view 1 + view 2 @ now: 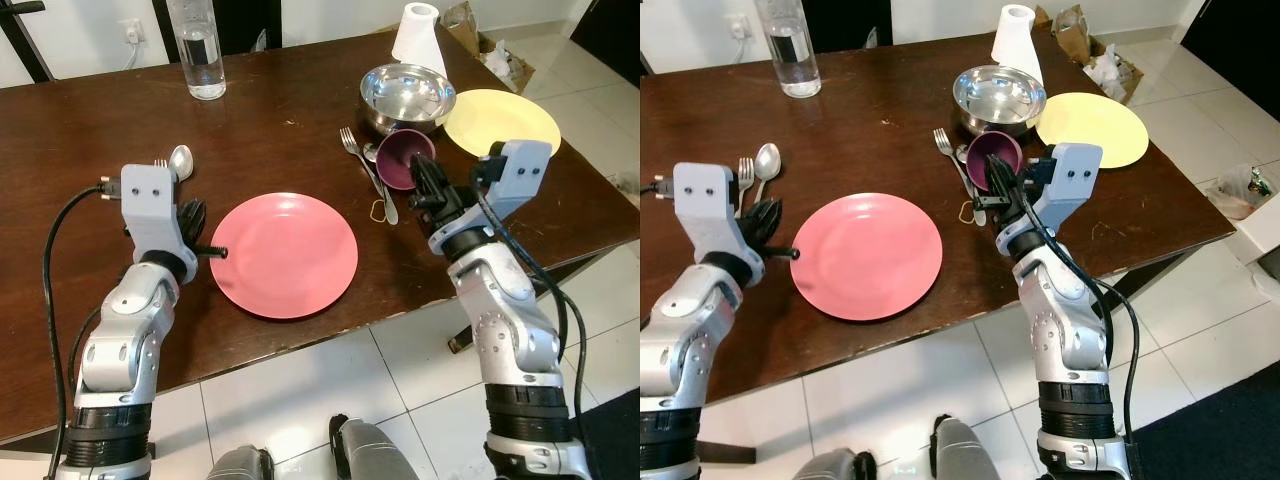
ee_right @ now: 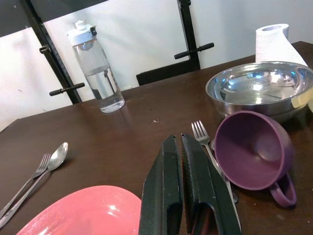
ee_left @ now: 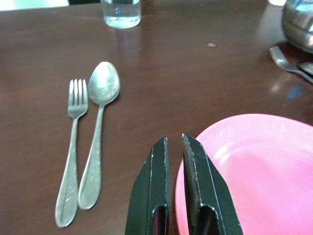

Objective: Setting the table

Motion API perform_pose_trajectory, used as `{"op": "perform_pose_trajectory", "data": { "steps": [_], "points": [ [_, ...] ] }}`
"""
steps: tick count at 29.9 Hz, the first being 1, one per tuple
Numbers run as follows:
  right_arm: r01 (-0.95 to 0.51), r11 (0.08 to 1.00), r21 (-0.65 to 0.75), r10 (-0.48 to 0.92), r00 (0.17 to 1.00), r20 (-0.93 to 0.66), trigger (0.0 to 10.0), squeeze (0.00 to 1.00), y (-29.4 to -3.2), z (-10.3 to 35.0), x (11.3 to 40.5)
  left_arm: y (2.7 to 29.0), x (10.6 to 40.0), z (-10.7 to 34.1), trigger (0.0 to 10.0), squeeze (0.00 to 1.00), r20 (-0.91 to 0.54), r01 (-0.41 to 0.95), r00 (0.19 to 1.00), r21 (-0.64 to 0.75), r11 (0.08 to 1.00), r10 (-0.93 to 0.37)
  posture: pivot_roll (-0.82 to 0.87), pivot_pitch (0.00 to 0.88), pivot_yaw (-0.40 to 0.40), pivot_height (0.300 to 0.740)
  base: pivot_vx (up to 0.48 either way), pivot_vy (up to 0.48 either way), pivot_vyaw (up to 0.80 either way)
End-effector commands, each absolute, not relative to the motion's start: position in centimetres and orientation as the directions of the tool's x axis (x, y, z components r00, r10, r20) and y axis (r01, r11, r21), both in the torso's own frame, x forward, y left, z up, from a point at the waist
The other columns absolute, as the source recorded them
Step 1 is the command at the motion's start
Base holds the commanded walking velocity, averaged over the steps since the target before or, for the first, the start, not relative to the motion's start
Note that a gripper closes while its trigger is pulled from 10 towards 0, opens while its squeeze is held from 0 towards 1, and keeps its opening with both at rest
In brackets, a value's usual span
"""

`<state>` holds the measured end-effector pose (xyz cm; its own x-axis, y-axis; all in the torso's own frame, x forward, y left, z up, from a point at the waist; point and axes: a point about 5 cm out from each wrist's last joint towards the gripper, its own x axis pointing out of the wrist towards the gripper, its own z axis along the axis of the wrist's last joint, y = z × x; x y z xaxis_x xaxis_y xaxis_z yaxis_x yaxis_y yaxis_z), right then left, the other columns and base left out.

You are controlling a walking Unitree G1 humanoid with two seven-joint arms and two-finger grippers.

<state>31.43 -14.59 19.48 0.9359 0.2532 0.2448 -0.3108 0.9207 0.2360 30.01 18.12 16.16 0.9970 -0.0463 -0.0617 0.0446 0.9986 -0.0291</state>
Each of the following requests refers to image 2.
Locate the clear water bottle white lid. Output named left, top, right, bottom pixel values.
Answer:
left=67, top=21, right=126, bottom=114

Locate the pink plastic plate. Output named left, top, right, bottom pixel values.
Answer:
left=16, top=185, right=143, bottom=235

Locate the black metal rack frame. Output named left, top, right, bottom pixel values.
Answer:
left=18, top=0, right=86, bottom=105
left=136, top=0, right=215, bottom=86

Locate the silver spoon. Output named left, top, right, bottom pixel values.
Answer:
left=0, top=142, right=69, bottom=228

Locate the silver fork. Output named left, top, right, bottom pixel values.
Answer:
left=191, top=120, right=239, bottom=203
left=0, top=153, right=52, bottom=218

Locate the stainless steel bowl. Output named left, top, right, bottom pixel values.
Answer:
left=205, top=61, right=313, bottom=123

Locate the purple plastic mug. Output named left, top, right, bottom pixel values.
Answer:
left=214, top=110, right=298, bottom=208

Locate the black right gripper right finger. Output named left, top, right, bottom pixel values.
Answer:
left=180, top=133, right=243, bottom=235

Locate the white paper towel roll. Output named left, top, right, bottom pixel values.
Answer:
left=255, top=23, right=309, bottom=67

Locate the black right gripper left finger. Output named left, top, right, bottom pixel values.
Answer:
left=138, top=135, right=183, bottom=235

